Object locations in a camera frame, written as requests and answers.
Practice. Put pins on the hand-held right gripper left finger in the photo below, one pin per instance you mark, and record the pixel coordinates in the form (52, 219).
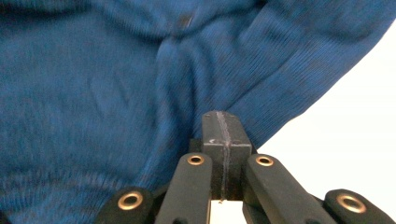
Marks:
(213, 143)

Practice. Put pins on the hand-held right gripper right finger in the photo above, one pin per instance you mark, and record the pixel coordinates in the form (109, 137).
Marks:
(238, 137)

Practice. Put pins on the navy blue printed shirt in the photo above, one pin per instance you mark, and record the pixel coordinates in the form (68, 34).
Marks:
(93, 93)

